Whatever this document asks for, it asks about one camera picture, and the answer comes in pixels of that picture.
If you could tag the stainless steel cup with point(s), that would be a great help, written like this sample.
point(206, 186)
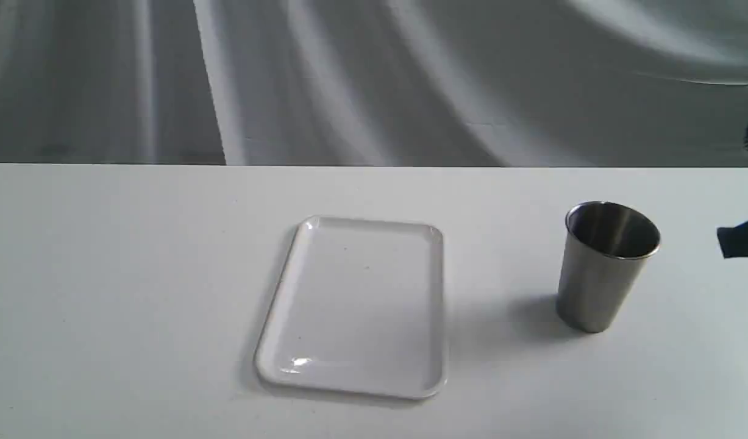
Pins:
point(607, 245)

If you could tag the grey draped backdrop cloth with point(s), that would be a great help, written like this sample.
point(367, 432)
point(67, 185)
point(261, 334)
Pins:
point(375, 83)

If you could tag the white plastic tray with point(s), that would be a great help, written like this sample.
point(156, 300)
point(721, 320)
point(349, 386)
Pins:
point(359, 308)

